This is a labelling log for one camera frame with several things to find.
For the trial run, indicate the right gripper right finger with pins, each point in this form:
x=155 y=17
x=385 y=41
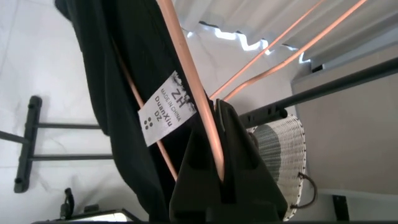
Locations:
x=248 y=186

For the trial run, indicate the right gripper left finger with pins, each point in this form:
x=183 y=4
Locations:
x=196 y=186

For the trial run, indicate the black T-shirt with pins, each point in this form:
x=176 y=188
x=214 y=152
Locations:
x=124 y=109

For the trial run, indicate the white laundry basket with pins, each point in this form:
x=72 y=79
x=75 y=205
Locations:
x=280 y=149

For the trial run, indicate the black clothes rack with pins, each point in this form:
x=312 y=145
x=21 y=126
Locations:
x=28 y=140

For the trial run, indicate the white curtain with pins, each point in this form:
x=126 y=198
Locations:
x=248 y=12

